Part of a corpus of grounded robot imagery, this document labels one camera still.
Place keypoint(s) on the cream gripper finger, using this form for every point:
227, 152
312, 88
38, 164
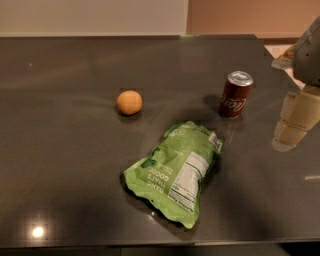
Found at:
300, 113

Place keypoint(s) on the green snack bag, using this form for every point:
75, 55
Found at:
169, 178

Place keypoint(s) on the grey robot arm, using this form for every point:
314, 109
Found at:
303, 58

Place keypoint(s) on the red soda can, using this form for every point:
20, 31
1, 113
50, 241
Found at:
235, 94

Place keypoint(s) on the orange fruit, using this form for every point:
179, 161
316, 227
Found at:
129, 102

